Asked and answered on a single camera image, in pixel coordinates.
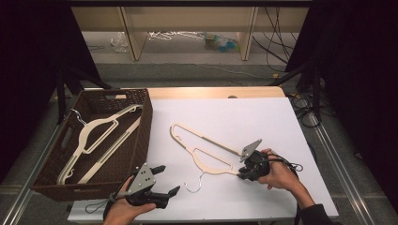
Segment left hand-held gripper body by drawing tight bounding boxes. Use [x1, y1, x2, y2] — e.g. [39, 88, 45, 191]
[126, 162, 170, 210]

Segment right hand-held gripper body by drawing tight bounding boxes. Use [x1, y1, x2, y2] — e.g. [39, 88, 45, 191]
[239, 139, 272, 183]

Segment cream plastic clothes hanger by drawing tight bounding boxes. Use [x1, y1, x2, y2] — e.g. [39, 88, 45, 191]
[169, 122, 243, 194]
[56, 104, 144, 186]

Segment brown wicker basket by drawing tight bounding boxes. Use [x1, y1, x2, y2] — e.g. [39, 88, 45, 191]
[31, 88, 154, 203]

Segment person's right hand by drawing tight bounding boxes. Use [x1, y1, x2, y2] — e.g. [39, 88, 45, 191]
[257, 148, 303, 191]

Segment person's left hand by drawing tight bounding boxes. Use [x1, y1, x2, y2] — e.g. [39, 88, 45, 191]
[102, 176, 158, 225]

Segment white table sheet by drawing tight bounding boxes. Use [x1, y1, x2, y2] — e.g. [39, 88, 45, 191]
[67, 97, 340, 223]

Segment black stand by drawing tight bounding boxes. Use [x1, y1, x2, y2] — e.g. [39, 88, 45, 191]
[268, 60, 324, 121]
[55, 65, 113, 127]

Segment colourful plastic things on floor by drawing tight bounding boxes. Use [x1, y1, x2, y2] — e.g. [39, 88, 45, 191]
[203, 32, 242, 53]

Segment black curtain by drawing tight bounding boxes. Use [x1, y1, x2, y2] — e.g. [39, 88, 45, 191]
[0, 0, 102, 184]
[284, 0, 398, 205]

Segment clear plastic bag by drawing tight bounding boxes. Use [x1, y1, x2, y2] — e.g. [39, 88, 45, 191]
[109, 30, 130, 54]

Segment wooden shelf unit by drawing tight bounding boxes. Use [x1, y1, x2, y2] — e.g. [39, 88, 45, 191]
[70, 5, 312, 62]

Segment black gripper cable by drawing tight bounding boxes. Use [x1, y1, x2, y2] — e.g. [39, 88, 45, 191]
[266, 152, 305, 173]

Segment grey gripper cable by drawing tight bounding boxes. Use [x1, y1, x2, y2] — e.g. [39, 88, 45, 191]
[84, 192, 132, 216]

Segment black coiled floor cables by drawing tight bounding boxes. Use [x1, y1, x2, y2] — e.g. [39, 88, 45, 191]
[289, 92, 324, 129]

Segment metal floor rail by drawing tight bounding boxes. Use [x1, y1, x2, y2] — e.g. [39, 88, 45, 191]
[307, 112, 378, 225]
[0, 124, 61, 225]

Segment white floor cable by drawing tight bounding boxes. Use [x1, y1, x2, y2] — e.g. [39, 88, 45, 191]
[149, 60, 277, 80]

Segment black hanging cables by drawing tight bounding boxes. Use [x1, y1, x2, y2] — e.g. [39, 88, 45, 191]
[252, 6, 299, 73]

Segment white wire hangers on floor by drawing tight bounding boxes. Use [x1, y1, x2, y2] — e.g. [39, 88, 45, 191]
[147, 30, 207, 42]

